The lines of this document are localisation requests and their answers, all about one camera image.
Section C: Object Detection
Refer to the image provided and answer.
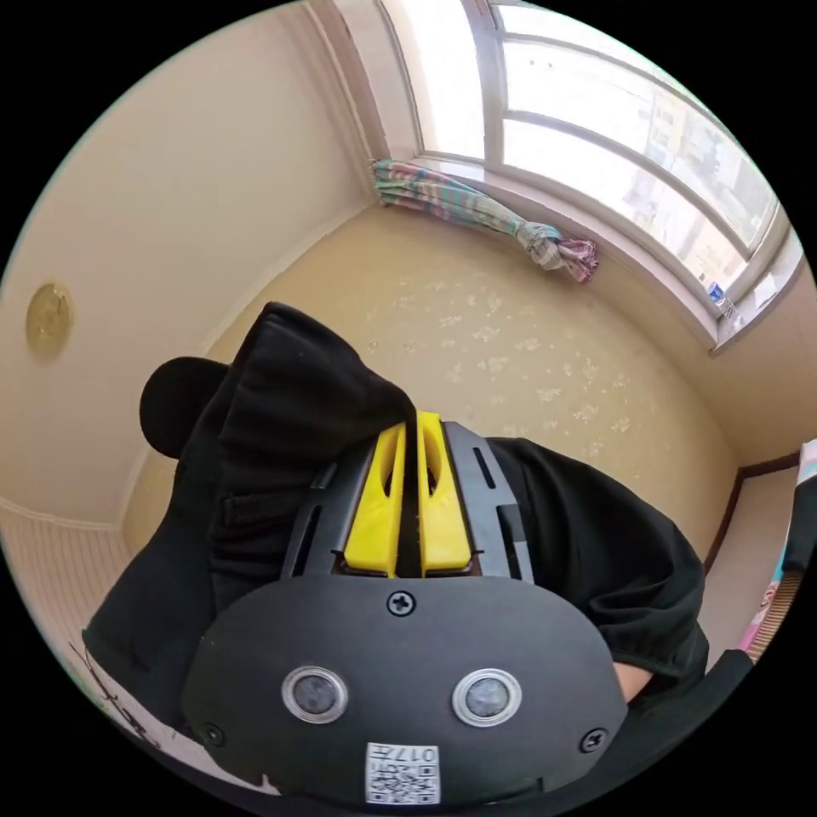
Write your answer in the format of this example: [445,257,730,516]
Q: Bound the person's body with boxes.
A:
[140,357,711,688]

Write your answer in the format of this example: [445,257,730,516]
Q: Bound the window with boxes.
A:
[376,0,807,356]

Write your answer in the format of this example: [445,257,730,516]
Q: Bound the person's left forearm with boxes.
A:
[614,662,651,705]

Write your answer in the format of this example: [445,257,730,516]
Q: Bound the black pants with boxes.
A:
[86,300,420,741]

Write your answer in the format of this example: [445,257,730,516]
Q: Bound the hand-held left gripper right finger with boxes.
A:
[415,410,478,574]

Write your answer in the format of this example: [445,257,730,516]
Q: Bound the striped knotted curtain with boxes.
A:
[369,159,601,283]

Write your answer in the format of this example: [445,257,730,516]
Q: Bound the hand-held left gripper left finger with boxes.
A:
[343,423,408,579]

